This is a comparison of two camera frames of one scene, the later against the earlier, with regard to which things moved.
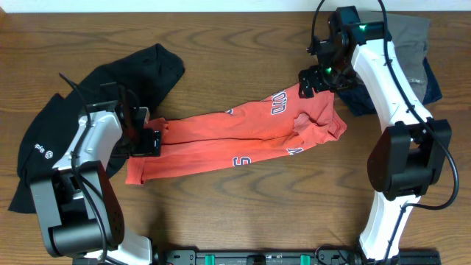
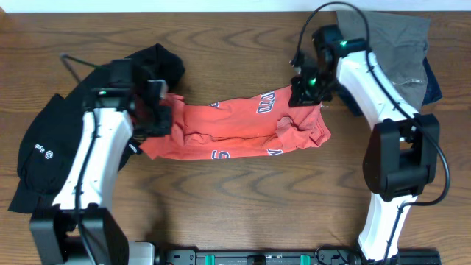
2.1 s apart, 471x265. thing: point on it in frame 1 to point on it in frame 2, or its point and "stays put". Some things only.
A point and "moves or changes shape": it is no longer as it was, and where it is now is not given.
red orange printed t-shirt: (279, 126) moves or changes shape
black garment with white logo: (136, 80) stays put
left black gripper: (149, 142) to (162, 120)
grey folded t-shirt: (410, 35) stays put
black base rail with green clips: (289, 257) stays put
